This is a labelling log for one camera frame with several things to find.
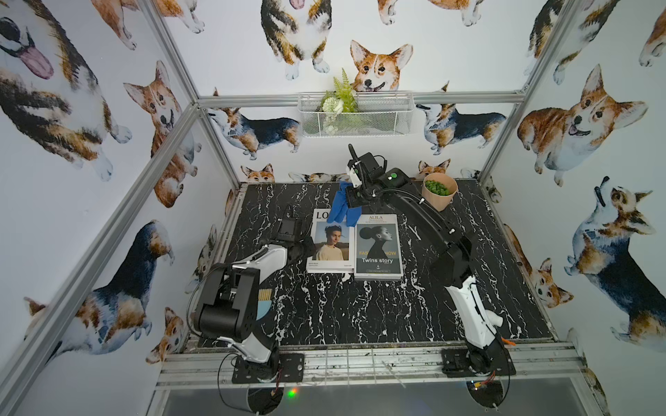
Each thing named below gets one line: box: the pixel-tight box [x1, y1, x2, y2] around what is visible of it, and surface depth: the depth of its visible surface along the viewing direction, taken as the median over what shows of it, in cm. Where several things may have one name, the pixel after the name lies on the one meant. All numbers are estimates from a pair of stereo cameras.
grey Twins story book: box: [353, 213, 404, 281], surface depth 97 cm
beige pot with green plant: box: [421, 172, 459, 213], surface depth 106 cm
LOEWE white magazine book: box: [306, 208, 355, 274], surface depth 97 cm
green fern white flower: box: [320, 67, 360, 135], surface depth 85 cm
